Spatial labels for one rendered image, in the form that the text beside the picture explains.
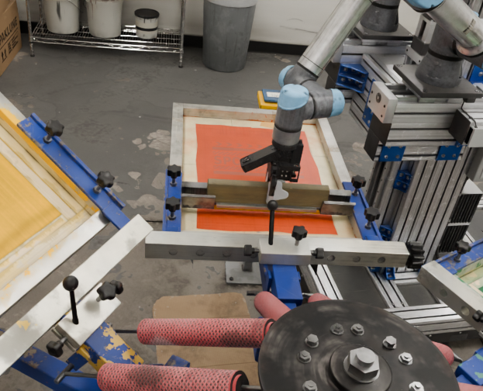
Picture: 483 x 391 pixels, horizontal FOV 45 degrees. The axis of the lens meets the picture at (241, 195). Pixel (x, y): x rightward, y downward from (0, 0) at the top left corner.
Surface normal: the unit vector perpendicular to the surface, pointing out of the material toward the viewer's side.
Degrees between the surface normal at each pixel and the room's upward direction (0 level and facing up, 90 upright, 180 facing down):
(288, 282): 0
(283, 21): 90
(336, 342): 0
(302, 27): 90
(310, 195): 90
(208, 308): 0
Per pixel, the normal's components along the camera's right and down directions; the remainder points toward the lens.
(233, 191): 0.07, 0.59
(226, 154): 0.11, -0.81
